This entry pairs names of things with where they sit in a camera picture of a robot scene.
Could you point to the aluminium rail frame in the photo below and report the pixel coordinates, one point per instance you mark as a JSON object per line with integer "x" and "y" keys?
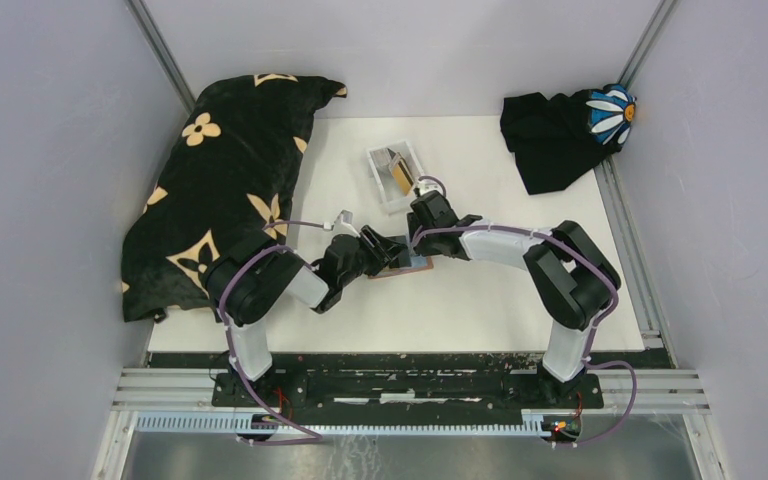
{"x": 172, "y": 393}

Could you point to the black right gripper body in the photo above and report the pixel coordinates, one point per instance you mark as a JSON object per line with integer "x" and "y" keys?
{"x": 425, "y": 244}

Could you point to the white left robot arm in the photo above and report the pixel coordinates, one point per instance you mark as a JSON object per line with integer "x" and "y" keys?
{"x": 245, "y": 283}

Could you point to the gold credit card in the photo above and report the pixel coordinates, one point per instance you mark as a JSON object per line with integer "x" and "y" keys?
{"x": 403, "y": 176}

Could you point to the clear acrylic card tray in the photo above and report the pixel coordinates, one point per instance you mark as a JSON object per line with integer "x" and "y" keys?
{"x": 392, "y": 200}

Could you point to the black floral pillow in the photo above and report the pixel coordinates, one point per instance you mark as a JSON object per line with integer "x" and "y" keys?
{"x": 232, "y": 171}

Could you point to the stack of grey cards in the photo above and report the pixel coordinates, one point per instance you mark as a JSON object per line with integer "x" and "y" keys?
{"x": 384, "y": 159}

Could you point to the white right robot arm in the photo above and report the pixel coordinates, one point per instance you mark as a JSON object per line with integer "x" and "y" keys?
{"x": 575, "y": 282}

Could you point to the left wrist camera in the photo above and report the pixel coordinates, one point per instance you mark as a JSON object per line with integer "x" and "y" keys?
{"x": 342, "y": 224}

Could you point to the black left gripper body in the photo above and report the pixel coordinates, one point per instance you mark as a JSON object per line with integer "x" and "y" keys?
{"x": 359, "y": 268}

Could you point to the black cloth with daisy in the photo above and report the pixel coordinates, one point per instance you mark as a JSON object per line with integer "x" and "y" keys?
{"x": 556, "y": 140}

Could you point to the tan leather card holder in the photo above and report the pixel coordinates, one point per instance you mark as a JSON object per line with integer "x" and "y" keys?
{"x": 420, "y": 263}

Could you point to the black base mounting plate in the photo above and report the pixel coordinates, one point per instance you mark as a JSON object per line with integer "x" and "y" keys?
{"x": 444, "y": 389}

